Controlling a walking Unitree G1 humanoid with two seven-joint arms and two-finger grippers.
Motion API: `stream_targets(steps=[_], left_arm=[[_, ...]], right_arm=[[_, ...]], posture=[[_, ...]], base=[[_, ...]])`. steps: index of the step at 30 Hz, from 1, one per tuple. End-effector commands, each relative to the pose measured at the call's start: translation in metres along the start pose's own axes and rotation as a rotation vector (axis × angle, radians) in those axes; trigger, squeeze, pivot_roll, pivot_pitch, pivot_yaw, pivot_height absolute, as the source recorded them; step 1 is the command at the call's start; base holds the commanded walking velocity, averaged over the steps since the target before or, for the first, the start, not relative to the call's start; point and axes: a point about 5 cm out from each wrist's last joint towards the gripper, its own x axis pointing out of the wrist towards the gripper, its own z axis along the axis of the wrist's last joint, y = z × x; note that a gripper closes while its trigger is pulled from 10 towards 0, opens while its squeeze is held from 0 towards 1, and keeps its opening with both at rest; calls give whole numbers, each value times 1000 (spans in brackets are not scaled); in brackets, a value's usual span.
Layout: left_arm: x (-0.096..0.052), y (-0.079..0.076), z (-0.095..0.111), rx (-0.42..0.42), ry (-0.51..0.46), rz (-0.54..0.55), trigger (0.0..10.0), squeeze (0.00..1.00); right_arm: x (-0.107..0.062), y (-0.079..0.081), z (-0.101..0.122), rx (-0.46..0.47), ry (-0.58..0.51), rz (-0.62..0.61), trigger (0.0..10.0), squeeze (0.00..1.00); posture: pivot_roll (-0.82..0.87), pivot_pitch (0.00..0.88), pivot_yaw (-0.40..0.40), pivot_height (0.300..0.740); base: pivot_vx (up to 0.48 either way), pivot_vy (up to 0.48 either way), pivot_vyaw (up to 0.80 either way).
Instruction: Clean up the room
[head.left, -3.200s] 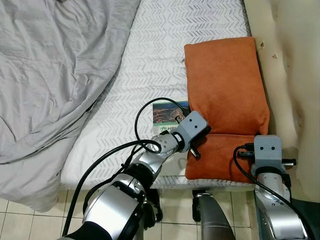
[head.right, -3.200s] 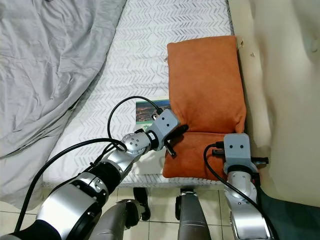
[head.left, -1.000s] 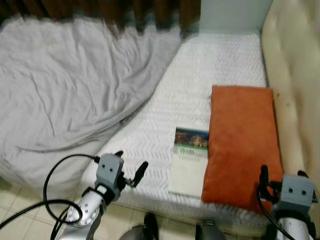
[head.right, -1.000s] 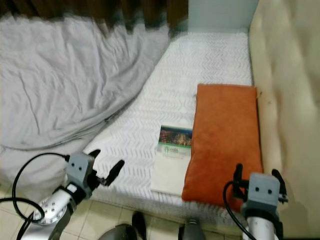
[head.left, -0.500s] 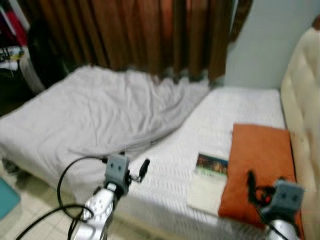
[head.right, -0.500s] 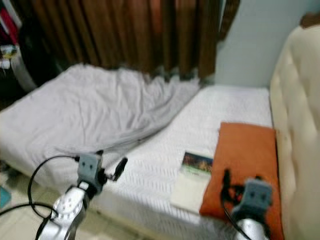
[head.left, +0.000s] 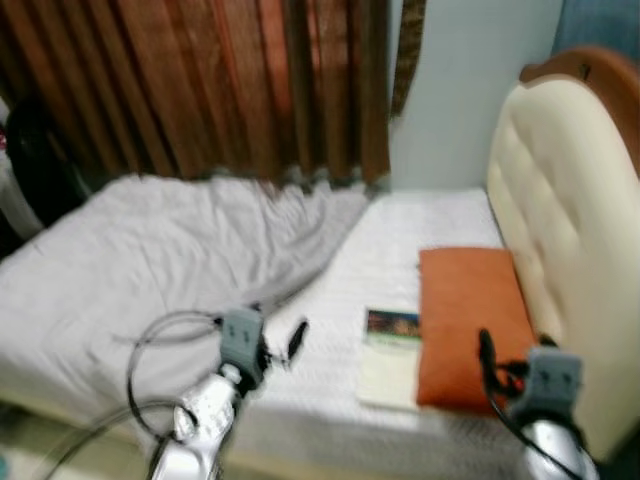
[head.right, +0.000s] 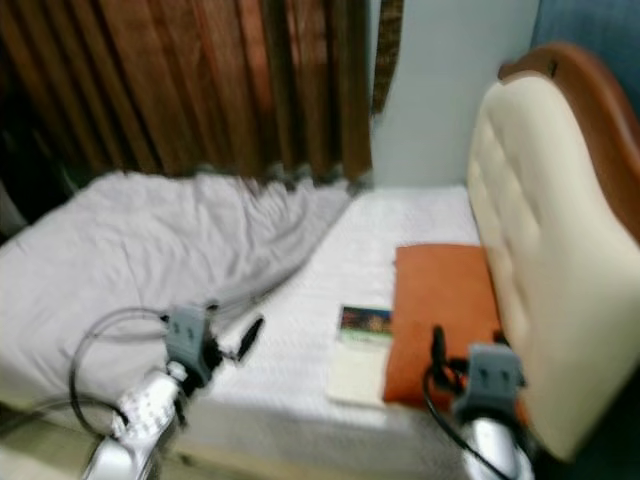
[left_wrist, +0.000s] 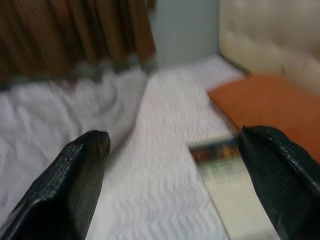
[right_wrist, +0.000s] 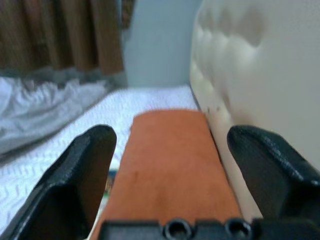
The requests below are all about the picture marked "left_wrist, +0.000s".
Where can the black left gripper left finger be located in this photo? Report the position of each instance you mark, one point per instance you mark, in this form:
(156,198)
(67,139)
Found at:
(57,190)

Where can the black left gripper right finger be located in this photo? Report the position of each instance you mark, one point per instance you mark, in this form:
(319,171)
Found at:
(287,180)

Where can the white book with city photo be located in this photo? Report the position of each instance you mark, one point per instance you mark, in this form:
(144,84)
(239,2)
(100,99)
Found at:
(232,195)

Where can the grey blanket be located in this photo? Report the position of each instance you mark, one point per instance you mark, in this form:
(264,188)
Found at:
(50,112)

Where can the orange pillow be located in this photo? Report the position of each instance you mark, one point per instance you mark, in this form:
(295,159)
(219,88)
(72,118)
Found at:
(270,102)

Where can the white chevron quilted mattress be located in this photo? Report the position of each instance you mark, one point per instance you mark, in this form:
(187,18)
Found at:
(162,150)

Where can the cream tufted headboard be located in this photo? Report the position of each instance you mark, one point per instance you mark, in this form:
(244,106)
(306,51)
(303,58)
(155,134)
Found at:
(275,30)

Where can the brown pleated curtain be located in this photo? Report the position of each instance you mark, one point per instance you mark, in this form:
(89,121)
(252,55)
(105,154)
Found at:
(62,37)

